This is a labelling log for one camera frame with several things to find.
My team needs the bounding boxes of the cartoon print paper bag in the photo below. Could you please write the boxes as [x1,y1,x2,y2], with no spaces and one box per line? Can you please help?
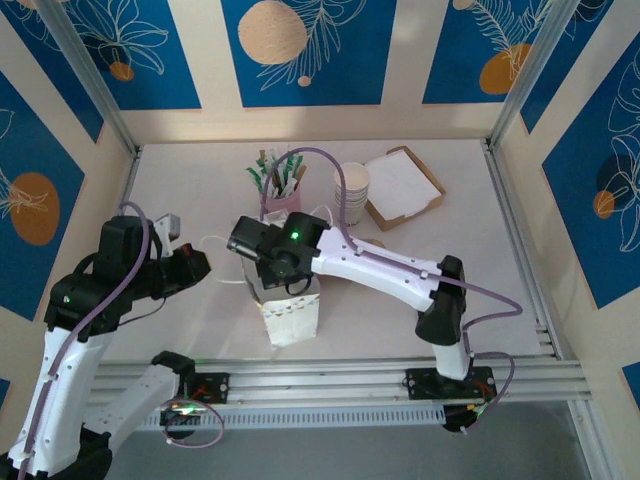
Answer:
[199,202,336,351]

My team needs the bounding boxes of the pink straw holder cup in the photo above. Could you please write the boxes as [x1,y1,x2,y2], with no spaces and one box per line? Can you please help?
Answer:
[259,184,303,216]

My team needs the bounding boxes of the grey connector block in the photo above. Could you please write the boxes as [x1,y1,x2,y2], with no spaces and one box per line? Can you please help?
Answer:
[153,213,182,257]

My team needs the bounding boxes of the green white wrapped straw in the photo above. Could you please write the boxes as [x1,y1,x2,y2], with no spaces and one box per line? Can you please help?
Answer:
[244,167,270,197]
[257,148,277,197]
[271,143,292,197]
[287,149,308,197]

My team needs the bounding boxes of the white paper cup stack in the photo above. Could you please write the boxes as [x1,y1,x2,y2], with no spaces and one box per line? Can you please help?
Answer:
[333,162,371,229]

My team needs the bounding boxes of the flat white napkin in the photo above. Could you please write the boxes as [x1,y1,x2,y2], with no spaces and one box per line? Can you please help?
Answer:
[367,152,436,219]

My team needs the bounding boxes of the brown cardboard napkin tray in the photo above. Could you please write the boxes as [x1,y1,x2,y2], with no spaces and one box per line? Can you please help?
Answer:
[362,145,447,234]

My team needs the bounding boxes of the left aluminium table rail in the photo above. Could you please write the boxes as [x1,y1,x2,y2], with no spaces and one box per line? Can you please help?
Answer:
[109,147,144,221]

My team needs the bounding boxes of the aluminium table rail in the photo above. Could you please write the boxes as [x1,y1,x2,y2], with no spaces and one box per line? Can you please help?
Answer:
[109,147,144,221]
[480,138,569,361]

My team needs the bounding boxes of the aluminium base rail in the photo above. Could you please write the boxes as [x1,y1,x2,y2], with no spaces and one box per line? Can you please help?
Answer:
[97,355,596,407]

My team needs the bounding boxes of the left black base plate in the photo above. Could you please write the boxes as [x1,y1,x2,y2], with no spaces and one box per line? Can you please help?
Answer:
[192,372,231,404]

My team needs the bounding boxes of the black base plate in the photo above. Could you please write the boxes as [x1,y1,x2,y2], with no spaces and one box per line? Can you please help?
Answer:
[192,372,231,404]
[404,367,496,401]

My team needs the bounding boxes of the grey slotted cable duct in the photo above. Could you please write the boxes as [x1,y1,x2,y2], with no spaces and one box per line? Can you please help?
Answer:
[124,403,446,432]

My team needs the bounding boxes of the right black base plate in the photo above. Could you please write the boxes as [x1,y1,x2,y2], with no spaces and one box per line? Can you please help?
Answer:
[404,367,496,401]

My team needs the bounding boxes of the left aluminium frame post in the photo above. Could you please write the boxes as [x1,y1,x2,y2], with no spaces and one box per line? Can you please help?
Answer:
[37,0,139,154]

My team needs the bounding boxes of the aluminium frame post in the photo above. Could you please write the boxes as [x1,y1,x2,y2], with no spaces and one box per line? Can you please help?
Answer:
[37,0,139,154]
[487,0,586,151]

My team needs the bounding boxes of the right aluminium table rail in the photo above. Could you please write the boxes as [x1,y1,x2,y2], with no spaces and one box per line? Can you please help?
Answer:
[480,138,569,361]

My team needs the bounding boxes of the right aluminium frame post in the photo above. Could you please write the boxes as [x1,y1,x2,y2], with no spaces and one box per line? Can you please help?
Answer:
[487,0,586,151]

